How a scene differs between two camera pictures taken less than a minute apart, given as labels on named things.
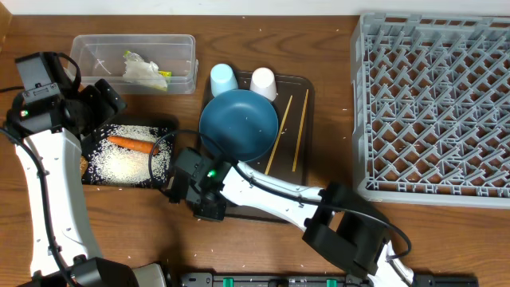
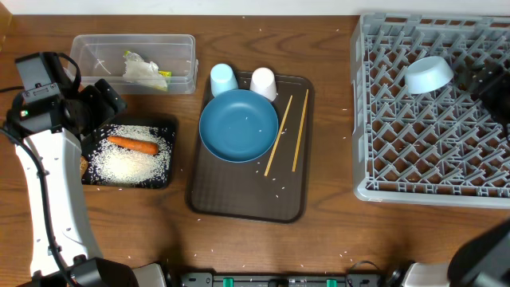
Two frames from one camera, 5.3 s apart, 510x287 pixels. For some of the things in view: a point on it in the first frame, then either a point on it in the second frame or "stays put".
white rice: [108, 164] stays put
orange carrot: [139, 145] stays put
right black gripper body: [208, 198] -> [496, 93]
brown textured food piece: [84, 166] stays put
